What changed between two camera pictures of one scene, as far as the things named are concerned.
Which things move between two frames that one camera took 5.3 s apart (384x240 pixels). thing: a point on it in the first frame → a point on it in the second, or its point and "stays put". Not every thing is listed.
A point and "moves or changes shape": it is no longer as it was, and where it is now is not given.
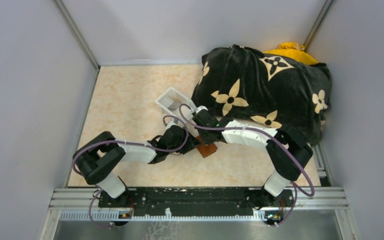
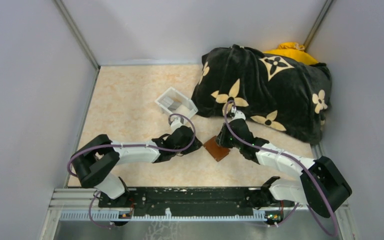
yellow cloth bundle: [294, 51] stays put
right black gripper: [205, 141] → [221, 137]
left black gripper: [191, 144] stays put
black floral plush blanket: [273, 88] stays put
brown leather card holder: [205, 150] moves or changes shape
